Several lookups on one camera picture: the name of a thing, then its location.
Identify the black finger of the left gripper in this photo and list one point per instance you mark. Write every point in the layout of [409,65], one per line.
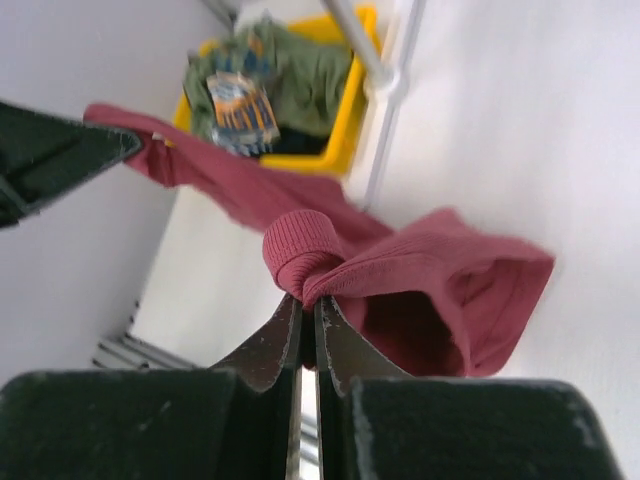
[45,157]

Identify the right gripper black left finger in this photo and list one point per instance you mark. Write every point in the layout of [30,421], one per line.
[238,419]

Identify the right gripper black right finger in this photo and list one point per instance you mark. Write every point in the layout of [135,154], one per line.
[376,421]

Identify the red tank top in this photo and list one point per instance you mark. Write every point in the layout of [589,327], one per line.
[437,297]

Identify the green graphic t-shirt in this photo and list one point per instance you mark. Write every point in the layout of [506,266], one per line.
[246,89]

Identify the black garment in bin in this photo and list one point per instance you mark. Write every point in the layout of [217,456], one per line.
[294,142]

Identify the white clothes rack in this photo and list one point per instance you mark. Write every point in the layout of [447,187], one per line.
[385,87]

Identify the yellow plastic bin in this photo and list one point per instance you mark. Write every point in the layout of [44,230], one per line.
[337,156]

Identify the aluminium rail frame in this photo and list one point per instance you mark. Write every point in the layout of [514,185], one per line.
[127,352]

